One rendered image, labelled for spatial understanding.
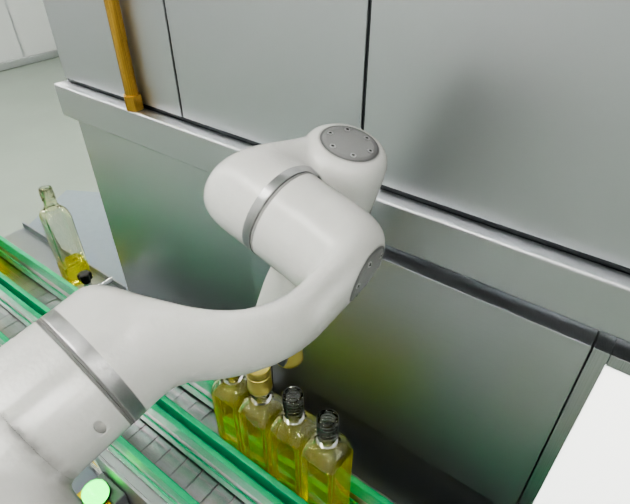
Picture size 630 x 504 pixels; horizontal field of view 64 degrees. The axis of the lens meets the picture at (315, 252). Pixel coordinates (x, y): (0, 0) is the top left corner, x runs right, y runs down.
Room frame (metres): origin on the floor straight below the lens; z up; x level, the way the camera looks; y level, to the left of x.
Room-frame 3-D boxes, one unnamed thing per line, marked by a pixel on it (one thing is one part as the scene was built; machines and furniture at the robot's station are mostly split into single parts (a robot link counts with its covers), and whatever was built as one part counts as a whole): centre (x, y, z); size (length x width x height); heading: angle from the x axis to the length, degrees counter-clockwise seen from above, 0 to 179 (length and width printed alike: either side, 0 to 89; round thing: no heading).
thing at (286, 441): (0.42, 0.03, 0.99); 0.06 x 0.06 x 0.21; 54
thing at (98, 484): (0.45, 0.38, 0.84); 0.04 x 0.04 x 0.03
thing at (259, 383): (0.45, 0.08, 1.14); 0.04 x 0.04 x 0.04
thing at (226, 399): (0.49, 0.12, 0.99); 0.06 x 0.06 x 0.21; 54
